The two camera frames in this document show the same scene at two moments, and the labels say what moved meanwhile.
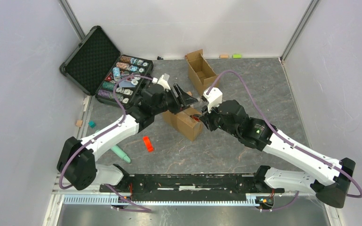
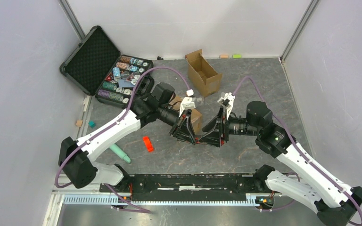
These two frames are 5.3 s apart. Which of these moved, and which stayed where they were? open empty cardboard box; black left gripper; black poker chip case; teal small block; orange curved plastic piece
Moved: black left gripper
Stayed: teal small block; open empty cardboard box; black poker chip case; orange curved plastic piece
